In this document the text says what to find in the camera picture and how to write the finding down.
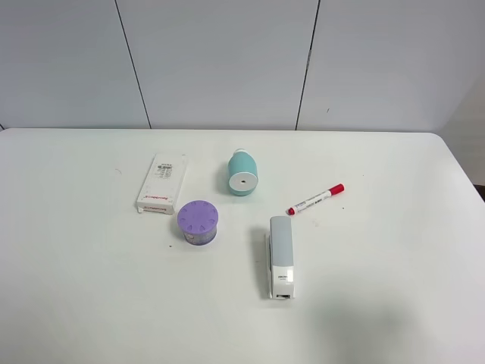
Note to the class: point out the red whiteboard marker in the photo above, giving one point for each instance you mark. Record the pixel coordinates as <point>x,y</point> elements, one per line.
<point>312,201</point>

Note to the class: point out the white flat box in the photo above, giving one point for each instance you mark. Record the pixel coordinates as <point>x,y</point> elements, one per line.
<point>162,184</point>

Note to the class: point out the purple round container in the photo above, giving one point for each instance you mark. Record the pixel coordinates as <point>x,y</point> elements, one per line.
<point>198,222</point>

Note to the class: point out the white and grey stapler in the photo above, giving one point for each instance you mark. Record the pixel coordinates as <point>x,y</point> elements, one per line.
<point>280,259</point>

